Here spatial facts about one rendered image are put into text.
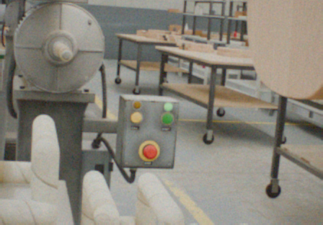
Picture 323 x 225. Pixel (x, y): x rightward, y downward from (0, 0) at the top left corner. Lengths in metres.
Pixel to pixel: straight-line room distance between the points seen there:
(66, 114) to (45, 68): 0.23
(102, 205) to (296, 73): 0.31
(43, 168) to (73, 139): 1.24
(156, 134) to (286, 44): 1.01
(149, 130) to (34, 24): 0.44
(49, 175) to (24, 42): 1.06
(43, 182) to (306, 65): 0.36
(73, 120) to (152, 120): 0.27
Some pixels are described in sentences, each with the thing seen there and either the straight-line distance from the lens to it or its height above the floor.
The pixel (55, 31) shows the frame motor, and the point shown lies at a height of 1.30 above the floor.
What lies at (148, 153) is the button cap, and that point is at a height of 0.97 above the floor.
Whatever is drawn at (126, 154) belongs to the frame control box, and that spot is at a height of 0.96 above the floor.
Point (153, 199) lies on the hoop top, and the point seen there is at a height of 1.12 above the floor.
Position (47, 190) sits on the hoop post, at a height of 1.15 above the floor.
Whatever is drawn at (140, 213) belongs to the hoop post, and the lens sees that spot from 0.99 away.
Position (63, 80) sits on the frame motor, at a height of 1.16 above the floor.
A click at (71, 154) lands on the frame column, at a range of 2.02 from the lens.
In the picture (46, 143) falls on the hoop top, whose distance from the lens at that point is 0.78.
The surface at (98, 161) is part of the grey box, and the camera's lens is 2.07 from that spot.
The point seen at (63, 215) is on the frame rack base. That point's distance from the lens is 0.86.
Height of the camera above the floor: 1.37
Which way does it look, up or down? 8 degrees down
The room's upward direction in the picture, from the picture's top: 5 degrees clockwise
